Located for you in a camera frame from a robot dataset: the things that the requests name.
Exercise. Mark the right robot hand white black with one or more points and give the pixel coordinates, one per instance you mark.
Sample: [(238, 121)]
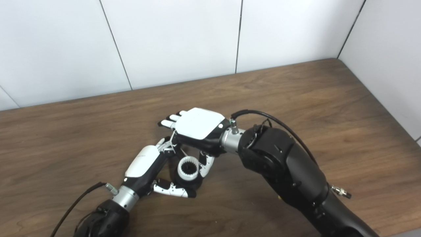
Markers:
[(199, 125)]

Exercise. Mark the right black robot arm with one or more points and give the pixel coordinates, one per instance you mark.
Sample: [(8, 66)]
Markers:
[(289, 168)]

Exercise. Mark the round black plastic part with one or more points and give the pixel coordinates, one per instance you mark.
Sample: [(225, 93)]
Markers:
[(187, 183)]

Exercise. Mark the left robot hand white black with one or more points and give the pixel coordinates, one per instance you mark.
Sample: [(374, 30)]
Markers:
[(143, 163)]

